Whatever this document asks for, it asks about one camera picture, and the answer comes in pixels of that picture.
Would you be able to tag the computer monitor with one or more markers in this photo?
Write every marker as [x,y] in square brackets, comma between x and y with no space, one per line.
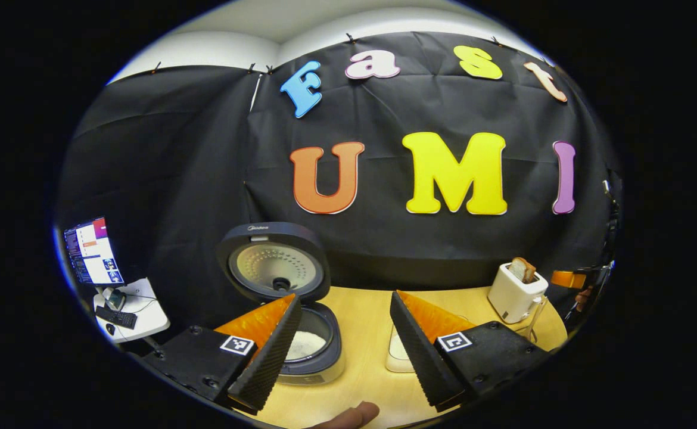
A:
[92,253]

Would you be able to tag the white side desk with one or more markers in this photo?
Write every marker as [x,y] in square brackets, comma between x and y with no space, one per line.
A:
[146,313]

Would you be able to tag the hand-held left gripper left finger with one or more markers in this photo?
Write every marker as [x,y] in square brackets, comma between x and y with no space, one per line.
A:
[271,357]

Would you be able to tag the toasted bread slice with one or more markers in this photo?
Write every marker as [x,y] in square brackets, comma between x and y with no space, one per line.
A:
[521,269]

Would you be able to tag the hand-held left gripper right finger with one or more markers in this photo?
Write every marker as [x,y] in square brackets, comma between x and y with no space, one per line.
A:
[420,357]

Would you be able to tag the grey desk device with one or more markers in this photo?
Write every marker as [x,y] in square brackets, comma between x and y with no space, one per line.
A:
[114,298]

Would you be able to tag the clear box of white rice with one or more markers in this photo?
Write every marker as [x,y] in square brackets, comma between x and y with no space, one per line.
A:
[397,357]

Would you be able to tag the black keyboard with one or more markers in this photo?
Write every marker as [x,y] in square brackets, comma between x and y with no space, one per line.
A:
[116,317]

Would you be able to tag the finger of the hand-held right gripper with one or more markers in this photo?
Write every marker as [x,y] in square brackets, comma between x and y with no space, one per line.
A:
[566,279]

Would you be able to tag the white toaster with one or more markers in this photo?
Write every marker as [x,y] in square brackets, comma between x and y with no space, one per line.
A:
[512,298]

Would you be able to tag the black backdrop cloth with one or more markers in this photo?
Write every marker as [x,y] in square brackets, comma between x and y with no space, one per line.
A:
[384,250]

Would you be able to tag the dark grey rice cooker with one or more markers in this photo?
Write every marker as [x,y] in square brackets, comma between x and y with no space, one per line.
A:
[274,268]

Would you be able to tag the white rice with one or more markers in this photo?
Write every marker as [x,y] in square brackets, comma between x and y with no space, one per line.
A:
[307,344]

